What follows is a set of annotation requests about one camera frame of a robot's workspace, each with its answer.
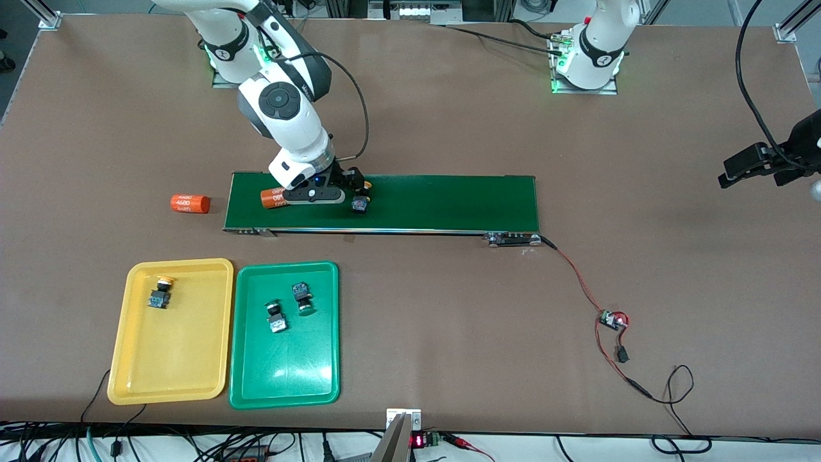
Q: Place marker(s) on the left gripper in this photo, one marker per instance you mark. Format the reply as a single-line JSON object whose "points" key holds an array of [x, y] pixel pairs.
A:
{"points": [[803, 142]]}

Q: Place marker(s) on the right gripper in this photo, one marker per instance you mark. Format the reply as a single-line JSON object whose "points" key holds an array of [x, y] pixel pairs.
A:
{"points": [[342, 176]]}

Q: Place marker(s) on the yellow cap push button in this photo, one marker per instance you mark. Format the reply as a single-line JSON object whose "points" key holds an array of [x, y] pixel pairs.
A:
{"points": [[360, 205], [160, 296]]}

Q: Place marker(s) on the orange cylinder printed 4680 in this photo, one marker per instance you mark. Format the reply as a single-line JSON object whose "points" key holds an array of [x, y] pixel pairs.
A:
{"points": [[272, 199], [190, 203]]}

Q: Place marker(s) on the green cap push button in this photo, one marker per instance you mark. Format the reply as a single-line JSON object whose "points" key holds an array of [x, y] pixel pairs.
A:
{"points": [[301, 296], [276, 319]]}

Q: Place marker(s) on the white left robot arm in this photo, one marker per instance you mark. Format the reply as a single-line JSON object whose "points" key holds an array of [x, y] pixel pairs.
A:
{"points": [[603, 38]]}

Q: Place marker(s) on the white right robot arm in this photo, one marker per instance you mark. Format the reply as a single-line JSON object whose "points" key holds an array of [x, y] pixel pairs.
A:
{"points": [[282, 102]]}

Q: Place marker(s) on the green conveyor belt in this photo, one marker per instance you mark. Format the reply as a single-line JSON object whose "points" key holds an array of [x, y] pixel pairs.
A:
{"points": [[436, 202]]}

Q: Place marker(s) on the white device behind table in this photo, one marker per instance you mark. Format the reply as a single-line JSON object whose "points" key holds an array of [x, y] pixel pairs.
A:
{"points": [[417, 9]]}

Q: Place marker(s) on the green plastic tray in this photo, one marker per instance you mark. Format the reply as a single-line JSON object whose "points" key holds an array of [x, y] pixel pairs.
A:
{"points": [[301, 366]]}

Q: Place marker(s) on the small circuit board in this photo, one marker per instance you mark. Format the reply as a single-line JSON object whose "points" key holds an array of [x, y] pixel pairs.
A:
{"points": [[612, 319]]}

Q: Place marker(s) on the small black connector plug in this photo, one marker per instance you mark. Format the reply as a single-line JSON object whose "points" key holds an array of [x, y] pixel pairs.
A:
{"points": [[622, 354]]}

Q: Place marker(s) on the yellow plastic tray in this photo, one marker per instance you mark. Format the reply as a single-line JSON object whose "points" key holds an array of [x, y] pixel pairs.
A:
{"points": [[179, 359]]}

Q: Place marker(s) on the red digit display module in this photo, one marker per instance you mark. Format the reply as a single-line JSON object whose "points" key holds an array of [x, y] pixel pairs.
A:
{"points": [[418, 441]]}

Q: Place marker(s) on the red clip lead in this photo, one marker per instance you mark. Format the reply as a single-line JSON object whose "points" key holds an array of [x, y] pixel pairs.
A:
{"points": [[462, 441]]}

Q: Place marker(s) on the aluminium frame corner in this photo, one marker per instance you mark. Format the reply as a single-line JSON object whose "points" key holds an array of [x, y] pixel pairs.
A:
{"points": [[50, 19], [786, 32]]}

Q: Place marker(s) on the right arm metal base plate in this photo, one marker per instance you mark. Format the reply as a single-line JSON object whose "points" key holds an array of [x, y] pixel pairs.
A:
{"points": [[218, 83]]}

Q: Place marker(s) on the small metal bracket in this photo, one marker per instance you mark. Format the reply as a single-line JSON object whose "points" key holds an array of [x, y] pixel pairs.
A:
{"points": [[414, 416]]}

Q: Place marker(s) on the grey camera pole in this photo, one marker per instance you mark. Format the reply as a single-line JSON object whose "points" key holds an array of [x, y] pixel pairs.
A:
{"points": [[392, 446]]}

